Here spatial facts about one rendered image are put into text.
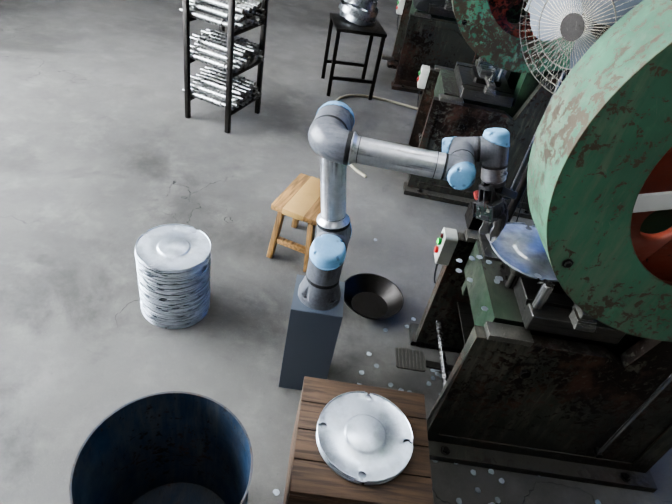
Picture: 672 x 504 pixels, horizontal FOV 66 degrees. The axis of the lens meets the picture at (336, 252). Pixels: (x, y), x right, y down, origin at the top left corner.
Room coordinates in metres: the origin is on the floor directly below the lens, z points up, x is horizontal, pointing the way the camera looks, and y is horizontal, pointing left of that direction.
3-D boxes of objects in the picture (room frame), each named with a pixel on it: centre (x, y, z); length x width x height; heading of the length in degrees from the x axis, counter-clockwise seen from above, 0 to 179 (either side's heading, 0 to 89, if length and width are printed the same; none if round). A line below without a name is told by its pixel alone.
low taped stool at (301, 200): (2.09, 0.19, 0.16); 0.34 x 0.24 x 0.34; 167
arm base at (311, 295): (1.31, 0.03, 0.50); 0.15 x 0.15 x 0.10
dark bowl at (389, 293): (1.78, -0.21, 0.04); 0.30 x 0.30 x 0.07
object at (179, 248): (1.52, 0.64, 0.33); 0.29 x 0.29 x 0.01
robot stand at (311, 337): (1.31, 0.03, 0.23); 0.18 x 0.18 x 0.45; 4
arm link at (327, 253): (1.32, 0.03, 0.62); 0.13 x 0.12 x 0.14; 178
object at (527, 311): (1.39, -0.75, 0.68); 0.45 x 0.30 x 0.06; 4
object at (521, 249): (1.38, -0.62, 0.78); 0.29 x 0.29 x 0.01
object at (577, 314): (1.22, -0.76, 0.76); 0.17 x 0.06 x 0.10; 4
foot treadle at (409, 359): (1.38, -0.62, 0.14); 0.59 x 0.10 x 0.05; 94
